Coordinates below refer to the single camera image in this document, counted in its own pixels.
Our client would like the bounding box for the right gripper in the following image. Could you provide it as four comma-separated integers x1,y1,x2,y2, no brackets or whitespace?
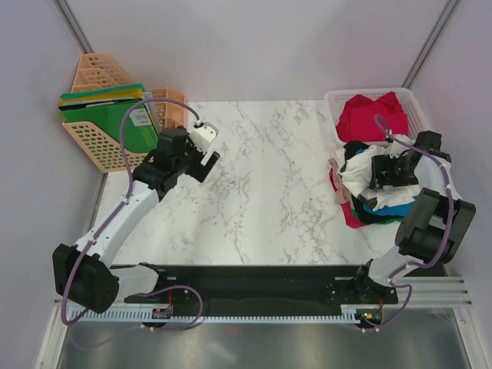
371,155,420,191

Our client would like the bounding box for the white t shirt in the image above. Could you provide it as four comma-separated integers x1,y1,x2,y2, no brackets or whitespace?
334,145,421,211

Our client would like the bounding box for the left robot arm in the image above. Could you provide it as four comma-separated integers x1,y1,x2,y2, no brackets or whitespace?
52,122,220,314

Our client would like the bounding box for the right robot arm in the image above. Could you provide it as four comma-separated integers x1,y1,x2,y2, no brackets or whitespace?
351,131,476,303

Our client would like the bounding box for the blue t shirt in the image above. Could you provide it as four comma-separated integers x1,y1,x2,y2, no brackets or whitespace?
363,197,416,217

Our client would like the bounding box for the beige pink t shirt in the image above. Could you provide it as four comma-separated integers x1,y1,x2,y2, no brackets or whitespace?
328,158,352,204

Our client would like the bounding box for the black t shirt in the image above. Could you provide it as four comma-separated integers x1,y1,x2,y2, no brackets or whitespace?
344,141,402,225

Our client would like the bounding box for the red t shirt in basket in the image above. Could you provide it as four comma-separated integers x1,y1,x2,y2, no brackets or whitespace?
336,91,409,142

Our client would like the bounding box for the green file folder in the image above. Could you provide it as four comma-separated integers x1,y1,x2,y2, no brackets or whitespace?
58,91,158,153

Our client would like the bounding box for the white plastic basket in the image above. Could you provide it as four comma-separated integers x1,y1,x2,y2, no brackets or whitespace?
324,87,431,148

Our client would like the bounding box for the peach plastic file organizer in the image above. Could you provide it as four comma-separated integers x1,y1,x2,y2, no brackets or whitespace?
62,53,188,173

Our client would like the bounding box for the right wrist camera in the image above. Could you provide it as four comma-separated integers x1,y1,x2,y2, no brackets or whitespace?
387,135,414,158

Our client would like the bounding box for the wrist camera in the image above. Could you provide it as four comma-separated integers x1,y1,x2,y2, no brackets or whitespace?
190,121,219,154
387,135,414,158

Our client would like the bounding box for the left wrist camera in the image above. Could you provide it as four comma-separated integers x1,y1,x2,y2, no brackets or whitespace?
190,121,219,154

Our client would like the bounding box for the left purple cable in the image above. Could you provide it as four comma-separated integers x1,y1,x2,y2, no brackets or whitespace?
61,98,204,351

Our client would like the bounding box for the purple cable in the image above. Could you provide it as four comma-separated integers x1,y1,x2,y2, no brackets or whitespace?
345,114,454,334
61,98,204,351

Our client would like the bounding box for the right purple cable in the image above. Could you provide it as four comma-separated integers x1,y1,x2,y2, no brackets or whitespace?
345,114,454,334

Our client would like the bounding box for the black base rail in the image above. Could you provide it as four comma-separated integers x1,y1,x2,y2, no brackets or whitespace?
125,265,400,316

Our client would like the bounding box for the white slotted cable duct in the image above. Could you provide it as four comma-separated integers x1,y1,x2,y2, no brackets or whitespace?
67,304,382,324

